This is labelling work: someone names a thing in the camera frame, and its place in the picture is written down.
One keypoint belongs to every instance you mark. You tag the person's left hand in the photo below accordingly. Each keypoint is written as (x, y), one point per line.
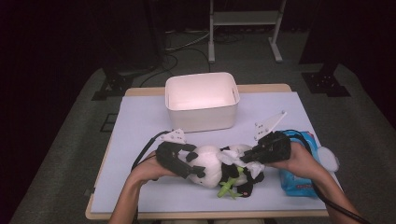
(149, 169)

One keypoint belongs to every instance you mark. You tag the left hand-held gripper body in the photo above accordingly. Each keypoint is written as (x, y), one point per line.
(166, 158)

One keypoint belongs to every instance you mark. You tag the blue wet wipes pack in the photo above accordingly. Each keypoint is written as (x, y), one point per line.
(295, 186)

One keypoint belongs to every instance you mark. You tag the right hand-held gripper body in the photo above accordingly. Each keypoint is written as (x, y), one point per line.
(275, 147)

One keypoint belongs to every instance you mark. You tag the black stand base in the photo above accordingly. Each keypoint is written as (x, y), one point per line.
(113, 87)
(325, 84)

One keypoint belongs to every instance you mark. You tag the white metal stand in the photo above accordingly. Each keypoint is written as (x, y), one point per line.
(244, 18)

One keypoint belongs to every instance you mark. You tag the pale lilac table mat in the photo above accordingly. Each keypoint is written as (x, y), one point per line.
(140, 124)

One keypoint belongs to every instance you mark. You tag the white plastic storage box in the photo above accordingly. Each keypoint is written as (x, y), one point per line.
(202, 118)

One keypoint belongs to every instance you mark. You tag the white wet wipe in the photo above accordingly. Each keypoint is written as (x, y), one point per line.
(230, 158)

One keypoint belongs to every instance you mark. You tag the person's right hand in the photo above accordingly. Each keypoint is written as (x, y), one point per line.
(300, 163)

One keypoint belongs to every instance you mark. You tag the panda plush toy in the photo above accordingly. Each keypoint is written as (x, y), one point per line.
(208, 168)

